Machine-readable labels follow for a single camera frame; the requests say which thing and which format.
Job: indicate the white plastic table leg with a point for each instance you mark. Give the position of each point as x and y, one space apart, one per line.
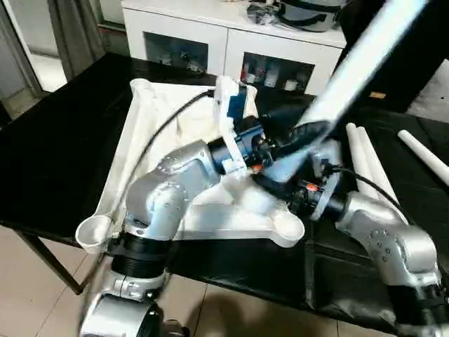
368 59
375 161
361 154
421 154

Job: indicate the white plastic table top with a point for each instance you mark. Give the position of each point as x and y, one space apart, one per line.
147 140

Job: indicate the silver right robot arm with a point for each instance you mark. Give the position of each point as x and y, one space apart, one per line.
403 245

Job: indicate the grey round pot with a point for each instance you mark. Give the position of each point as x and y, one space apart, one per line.
308 14

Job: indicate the black box with gold label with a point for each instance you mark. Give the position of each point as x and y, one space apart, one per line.
403 80

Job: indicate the white glass-door cabinet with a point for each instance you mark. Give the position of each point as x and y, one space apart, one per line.
210 35

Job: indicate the white pillow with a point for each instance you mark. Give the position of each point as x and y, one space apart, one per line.
431 94

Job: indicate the black left robot foot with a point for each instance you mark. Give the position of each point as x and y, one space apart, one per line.
177 328

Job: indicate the grey curtain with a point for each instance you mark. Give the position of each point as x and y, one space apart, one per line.
77 35

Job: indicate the black metal table leg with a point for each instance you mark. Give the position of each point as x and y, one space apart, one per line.
52 259

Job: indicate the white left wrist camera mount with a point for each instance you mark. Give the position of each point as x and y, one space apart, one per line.
226 140

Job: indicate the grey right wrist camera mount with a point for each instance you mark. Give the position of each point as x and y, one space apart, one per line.
328 168

